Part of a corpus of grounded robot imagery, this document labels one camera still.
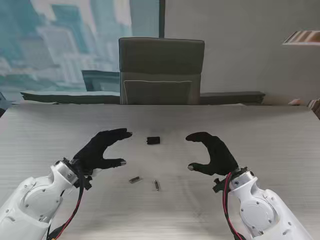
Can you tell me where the red black left arm cable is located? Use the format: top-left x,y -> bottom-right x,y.
46,172 -> 86,240

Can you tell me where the dark window frame post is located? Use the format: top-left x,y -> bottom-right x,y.
158,0 -> 167,39

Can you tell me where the wooden striped furniture edge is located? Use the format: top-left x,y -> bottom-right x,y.
307,98 -> 320,119

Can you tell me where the black battery cover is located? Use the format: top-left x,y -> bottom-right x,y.
146,135 -> 161,146

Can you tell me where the red black arm cable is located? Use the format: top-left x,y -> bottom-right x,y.
46,172 -> 86,240
221,172 -> 241,240

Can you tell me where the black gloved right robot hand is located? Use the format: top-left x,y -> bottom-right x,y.
185,131 -> 239,177

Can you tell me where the long dark foam board stack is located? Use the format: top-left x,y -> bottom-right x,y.
19,90 -> 121,105

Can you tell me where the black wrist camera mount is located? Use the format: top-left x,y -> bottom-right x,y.
74,171 -> 94,191
212,177 -> 228,194

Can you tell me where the short dark foam board stack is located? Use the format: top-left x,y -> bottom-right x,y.
199,91 -> 267,106

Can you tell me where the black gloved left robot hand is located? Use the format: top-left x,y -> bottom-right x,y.
71,127 -> 134,174

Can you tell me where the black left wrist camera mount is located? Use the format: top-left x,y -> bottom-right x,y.
74,171 -> 94,191

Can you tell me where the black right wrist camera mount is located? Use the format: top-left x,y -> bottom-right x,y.
212,177 -> 228,194

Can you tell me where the red black right arm cable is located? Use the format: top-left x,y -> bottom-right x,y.
221,172 -> 241,240

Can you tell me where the dark grey office chair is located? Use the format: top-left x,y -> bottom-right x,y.
118,36 -> 206,106

